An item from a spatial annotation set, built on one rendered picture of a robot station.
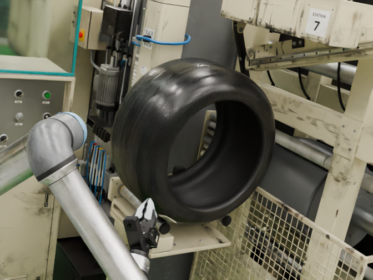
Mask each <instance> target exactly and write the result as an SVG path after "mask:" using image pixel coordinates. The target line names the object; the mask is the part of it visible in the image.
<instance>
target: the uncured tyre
mask: <svg viewBox="0 0 373 280"><path fill-rule="evenodd" d="M213 103H215V107H216V127H215V132H214V135H213V138H212V140H211V142H210V145H209V147H208V148H207V150H206V151H205V152H204V154H203V155H202V156H201V157H200V158H199V159H198V160H197V161H196V162H195V163H194V164H193V165H192V166H190V167H189V168H187V169H186V170H184V171H182V172H179V173H177V174H172V175H168V161H169V155H170V151H171V149H172V146H173V143H174V141H175V139H176V137H177V135H178V134H179V132H180V130H181V129H182V128H183V126H184V125H185V124H186V123H187V121H188V120H190V119H191V117H192V116H193V115H195V114H196V113H197V112H199V111H200V110H201V109H203V108H205V107H206V106H208V105H210V104H213ZM274 142H275V119H274V113H273V109H272V107H271V104H270V102H269V100H268V98H267V96H266V94H265V93H264V92H263V90H262V89H261V88H260V87H259V86H258V85H257V84H256V83H255V82H254V81H253V80H252V79H251V78H249V77H248V76H246V75H245V74H243V73H241V72H238V71H236V70H233V69H231V68H228V67H226V66H223V65H221V64H218V63H216V62H213V61H210V60H208V59H204V58H194V57H191V58H179V59H174V60H171V61H168V62H165V63H162V64H160V65H158V66H156V67H155V68H153V69H151V70H150V71H149V72H147V73H146V74H145V75H143V76H142V77H141V78H140V79H139V80H137V81H136V83H135V84H134V85H133V86H132V87H131V89H130V90H129V91H128V93H127V94H126V95H125V97H124V98H123V100H122V102H121V104H120V106H119V108H118V110H117V113H116V115H115V118H114V122H113V126H112V132H111V139H110V147H111V153H112V159H113V163H114V166H115V169H116V171H117V174H118V176H119V178H120V180H121V181H122V183H123V184H124V185H125V187H126V188H127V189H128V190H129V191H130V192H131V193H132V194H133V195H134V196H135V197H136V198H138V199H139V200H140V201H141V202H142V203H143V202H144V201H145V200H146V199H147V198H151V199H152V201H153V203H154V207H155V211H156V213H157V216H158V217H159V218H161V219H163V220H165V219H164V218H162V217H161V216H159V214H160V215H165V216H167V217H169V218H171V219H172V220H174V221H175V222H176V223H174V224H178V225H182V226H198V225H202V224H207V223H210V222H213V221H216V220H217V219H220V218H221V217H223V216H226V215H227V214H229V213H230V212H232V211H233V210H235V209H237V208H238V207H239V206H240V205H242V204H243V203H244V202H245V201H246V200H247V199H248V198H249V197H250V196H251V195H252V193H253V192H254V191H255V190H256V188H257V187H258V185H259V184H260V182H261V181H262V179H263V178H264V176H265V174H266V171H267V169H268V167H269V164H270V161H271V158H272V155H273V150H274ZM165 221H166V220H165ZM171 223H172V222H171Z"/></svg>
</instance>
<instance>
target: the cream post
mask: <svg viewBox="0 0 373 280"><path fill-rule="evenodd" d="M190 1H191V0H147V7H146V11H145V19H144V26H143V34H142V36H143V35H144V34H145V28H146V27H147V28H149V29H152V30H154V37H153V39H154V40H156V41H161V42H183V41H184V37H185V30H186V26H187V20H188V14H189V7H190ZM182 49H183V45H175V46H172V45H161V44H156V43H153V44H152V49H149V48H147V47H144V46H143V39H142V41H141V45H140V53H139V60H138V68H137V75H136V79H135V83H136V81H137V80H139V79H140V78H141V77H142V76H143V74H141V72H140V70H141V66H143V67H145V68H147V72H149V71H150V70H151V69H153V68H155V67H156V66H158V65H160V64H162V63H165V62H168V61H171V60H174V59H179V58H181V56H182ZM114 228H115V229H116V231H117V232H118V234H119V235H120V237H121V239H122V240H123V242H124V243H125V245H126V246H127V248H128V249H129V250H130V248H129V243H128V239H127V235H126V232H125V230H124V229H123V228H122V227H121V226H120V225H119V224H118V223H117V221H116V220H115V222H114Z"/></svg>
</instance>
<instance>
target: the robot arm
mask: <svg viewBox="0 0 373 280"><path fill-rule="evenodd" d="M86 138H87V128H86V126H85V123H84V122H83V120H82V119H81V118H80V117H79V116H78V115H76V114H75V113H72V112H59V113H57V114H56V115H54V116H52V117H49V118H47V119H44V120H42V121H40V122H38V123H37V124H35V125H34V126H33V128H32V129H31V130H30V131H29V132H28V134H26V135H25V136H23V137H22V138H20V139H19V140H17V141H15V142H14V143H12V144H11V145H9V146H8V147H6V148H5V149H3V150H1V151H0V196H1V195H2V194H4V193H6V192H7V191H9V190H10V189H12V188H14V187H15V186H17V185H19V184H20V183H22V182H23V181H25V180H26V179H28V178H30V177H31V176H33V175H34V176H35V178H36V179H37V181H38V182H39V183H42V184H46V185H47V186H48V187H49V188H50V190H51V191H52V193H53V194H54V196H55V197H56V199H57V201H58V202H59V204H60V205H61V206H62V208H63V210H64V211H65V213H66V214H67V216H68V218H69V219H70V221H71V222H72V223H73V225H74V226H75V228H76V230H77V231H78V233H79V234H80V236H81V237H82V239H83V240H84V242H85V244H86V245H87V247H88V248H89V250H90V251H91V253H92V255H93V256H94V258H95V259H96V260H97V262H98V264H99V265H100V267H101V268H102V270H103V271H104V273H105V275H106V276H107V277H108V279H109V280H148V279H147V276H148V271H149V266H150V261H149V259H148V258H149V256H148V254H149V250H150V249H152V248H157V246H158V241H159V236H160V233H159V232H158V230H157V229H156V227H154V226H155V225H156V223H157V213H156V211H155V207H154V203H153V201H152V199H151V198H147V199H146V200H145V201H144V202H143V203H142V204H141V205H140V206H139V207H138V209H136V211H135V212H134V213H133V215H132V216H126V217H125V219H124V220H123V224H124V228H125V232H126V235H127V239H128V243H129V248H130V250H129V249H128V248H127V246H126V245H125V243H124V242H123V240H122V239H121V237H120V235H119V234H118V232H117V231H116V229H115V228H114V226H113V225H112V223H111V221H110V220H109V218H108V217H107V215H106V214H105V212H104V211H103V209H102V207H101V206H100V204H99V203H98V201H97V200H96V198H95V196H94V195H93V193H92V191H91V190H90V189H89V187H88V186H87V184H86V182H85V181H84V179H83V177H82V176H81V175H80V173H79V172H78V170H77V168H76V164H77V157H76V156H75V154H74V151H76V150H78V149H80V147H81V146H82V145H83V144H84V142H85V140H86ZM146 209H147V211H146ZM143 220H145V222H143ZM157 236H158V240H157V242H156V238H157ZM151 246H154V247H151Z"/></svg>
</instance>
